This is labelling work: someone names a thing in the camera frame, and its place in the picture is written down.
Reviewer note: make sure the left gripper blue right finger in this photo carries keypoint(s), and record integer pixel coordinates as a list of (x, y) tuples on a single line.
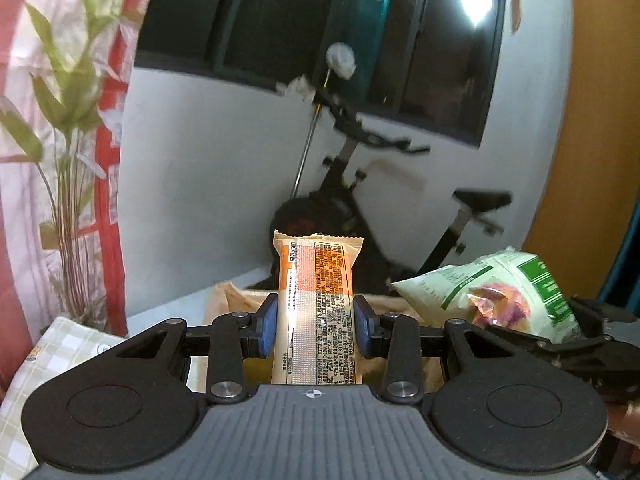
[(395, 338)]

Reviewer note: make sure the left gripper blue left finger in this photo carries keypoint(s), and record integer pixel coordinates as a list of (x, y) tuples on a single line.
[(235, 337)]

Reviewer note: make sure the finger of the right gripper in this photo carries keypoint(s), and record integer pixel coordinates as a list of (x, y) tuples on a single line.
[(580, 357), (591, 311)]

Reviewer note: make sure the green white snack bag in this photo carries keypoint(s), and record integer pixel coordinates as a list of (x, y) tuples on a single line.
[(510, 289)]

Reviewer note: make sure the orange snack bar wrapper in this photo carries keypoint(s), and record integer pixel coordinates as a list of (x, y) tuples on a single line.
[(315, 340)]

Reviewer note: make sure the person right hand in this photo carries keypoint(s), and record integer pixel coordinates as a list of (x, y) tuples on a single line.
[(624, 422)]

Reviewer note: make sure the brown cardboard box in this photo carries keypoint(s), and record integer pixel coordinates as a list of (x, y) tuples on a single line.
[(226, 298)]

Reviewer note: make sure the black exercise bike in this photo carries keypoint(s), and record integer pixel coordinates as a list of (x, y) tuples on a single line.
[(372, 190)]

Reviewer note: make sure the checked green tablecloth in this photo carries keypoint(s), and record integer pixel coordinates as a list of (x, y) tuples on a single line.
[(125, 414)]

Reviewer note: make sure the white cloth on bike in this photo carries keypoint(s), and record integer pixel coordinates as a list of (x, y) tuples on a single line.
[(340, 58)]

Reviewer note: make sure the dark window frame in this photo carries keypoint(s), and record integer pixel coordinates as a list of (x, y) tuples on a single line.
[(429, 64)]

